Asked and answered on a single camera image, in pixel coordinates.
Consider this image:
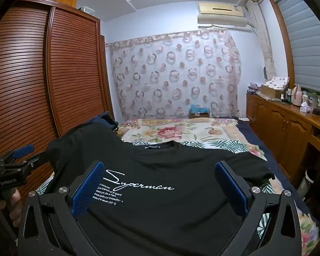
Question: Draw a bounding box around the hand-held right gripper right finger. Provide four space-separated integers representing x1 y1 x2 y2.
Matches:
214 161 302 256

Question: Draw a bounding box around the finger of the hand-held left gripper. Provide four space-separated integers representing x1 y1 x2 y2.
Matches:
0 144 35 164
5 151 48 174

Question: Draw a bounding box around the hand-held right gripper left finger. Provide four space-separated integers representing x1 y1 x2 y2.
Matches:
17 161 107 256

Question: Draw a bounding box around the black t-shirt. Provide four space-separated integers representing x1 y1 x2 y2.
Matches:
47 123 276 256

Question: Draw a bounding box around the person's left forearm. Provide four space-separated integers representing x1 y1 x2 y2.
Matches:
0 195 19 256

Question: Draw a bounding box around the person's left hand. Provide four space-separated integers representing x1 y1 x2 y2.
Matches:
9 188 23 228

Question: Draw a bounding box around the navy bedsheet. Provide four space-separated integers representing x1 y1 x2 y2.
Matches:
236 119 310 211

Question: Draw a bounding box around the navy folded garment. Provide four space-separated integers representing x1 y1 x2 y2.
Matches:
89 111 119 132

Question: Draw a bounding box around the grey trash bin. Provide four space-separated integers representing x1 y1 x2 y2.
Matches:
293 168 316 192

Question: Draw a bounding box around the floral blanket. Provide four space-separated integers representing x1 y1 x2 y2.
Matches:
36 118 320 256

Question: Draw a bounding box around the small cardboard box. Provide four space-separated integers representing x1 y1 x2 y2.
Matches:
189 111 211 119

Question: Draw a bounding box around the wooden sideboard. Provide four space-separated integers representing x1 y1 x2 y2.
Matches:
246 92 320 184

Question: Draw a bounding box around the blue cloth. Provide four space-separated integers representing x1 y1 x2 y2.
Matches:
189 103 210 115

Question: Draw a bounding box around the wooden louvred wardrobe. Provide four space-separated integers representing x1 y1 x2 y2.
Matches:
0 0 115 208

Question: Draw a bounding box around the open cardboard box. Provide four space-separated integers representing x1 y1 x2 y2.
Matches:
261 84 284 99

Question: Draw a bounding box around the pink thermos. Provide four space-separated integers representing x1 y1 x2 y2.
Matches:
293 85 302 106

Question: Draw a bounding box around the circle print curtain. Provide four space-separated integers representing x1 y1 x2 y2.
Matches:
108 29 243 120

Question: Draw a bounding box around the beige window curtain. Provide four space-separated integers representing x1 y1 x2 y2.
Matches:
247 0 276 82

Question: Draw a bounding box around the grey window blind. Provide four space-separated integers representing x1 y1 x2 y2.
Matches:
272 0 320 94

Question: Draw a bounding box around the beige air conditioner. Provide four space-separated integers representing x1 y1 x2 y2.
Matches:
197 2 252 28

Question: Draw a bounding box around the wooden window frame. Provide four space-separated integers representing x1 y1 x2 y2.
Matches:
258 0 320 96

